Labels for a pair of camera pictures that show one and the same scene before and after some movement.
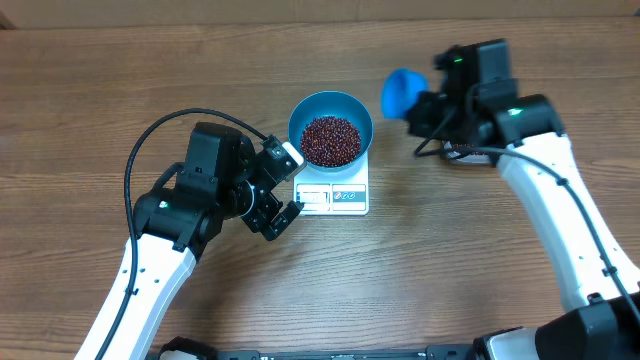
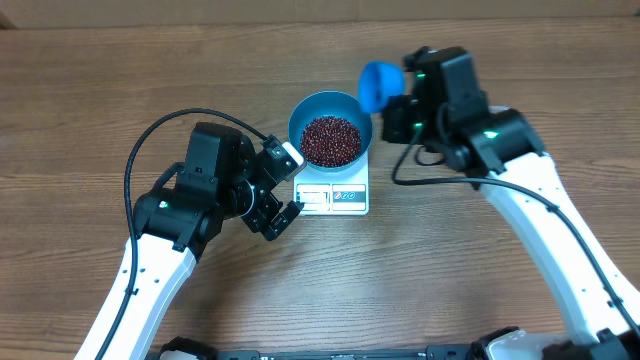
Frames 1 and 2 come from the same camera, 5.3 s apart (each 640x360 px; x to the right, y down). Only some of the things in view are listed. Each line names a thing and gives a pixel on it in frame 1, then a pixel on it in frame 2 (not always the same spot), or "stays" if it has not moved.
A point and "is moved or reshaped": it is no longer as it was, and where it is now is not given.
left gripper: [261, 218] stays
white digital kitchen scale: [333, 193] stays
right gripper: [422, 117] -> [405, 105]
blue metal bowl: [330, 130] stays
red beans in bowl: [330, 142] stays
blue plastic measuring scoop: [401, 90] is moved or reshaped
